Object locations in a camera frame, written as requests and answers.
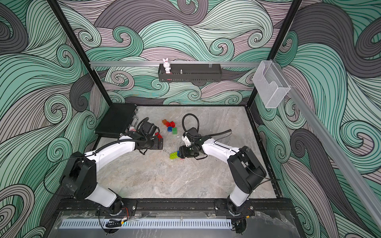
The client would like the lime long lego brick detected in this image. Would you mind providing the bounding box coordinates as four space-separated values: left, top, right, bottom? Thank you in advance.
170 152 179 160

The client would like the red long lego brick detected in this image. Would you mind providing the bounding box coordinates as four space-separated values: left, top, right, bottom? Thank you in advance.
155 132 163 138

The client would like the white pink bunny figurine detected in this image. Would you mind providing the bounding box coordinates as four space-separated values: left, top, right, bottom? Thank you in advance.
163 58 171 74

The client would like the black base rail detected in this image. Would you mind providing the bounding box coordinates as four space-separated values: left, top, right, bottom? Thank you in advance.
54 198 296 218

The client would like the right wall aluminium rail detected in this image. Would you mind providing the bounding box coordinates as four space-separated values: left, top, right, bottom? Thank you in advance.
274 62 381 228

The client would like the black case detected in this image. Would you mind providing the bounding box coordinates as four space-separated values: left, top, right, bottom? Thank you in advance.
95 103 138 138

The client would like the clear acrylic wall holder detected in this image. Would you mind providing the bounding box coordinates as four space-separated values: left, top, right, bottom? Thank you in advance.
253 60 290 109

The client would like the black wall shelf tray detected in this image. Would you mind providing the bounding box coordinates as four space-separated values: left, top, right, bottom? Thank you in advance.
158 63 222 84

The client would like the horizontal aluminium rail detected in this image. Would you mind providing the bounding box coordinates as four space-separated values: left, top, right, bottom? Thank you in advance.
89 60 261 68

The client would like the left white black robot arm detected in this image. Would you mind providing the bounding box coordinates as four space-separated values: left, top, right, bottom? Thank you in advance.
60 118 163 216

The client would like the red lego brick back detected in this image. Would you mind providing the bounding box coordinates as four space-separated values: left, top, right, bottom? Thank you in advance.
165 122 176 128

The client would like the white slotted cable duct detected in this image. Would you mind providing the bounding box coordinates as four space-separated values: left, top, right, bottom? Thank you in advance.
59 219 233 230

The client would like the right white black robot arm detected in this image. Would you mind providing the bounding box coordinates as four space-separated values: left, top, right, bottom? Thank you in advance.
177 114 267 216

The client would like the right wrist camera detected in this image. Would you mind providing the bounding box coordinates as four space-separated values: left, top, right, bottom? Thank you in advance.
182 133 191 147

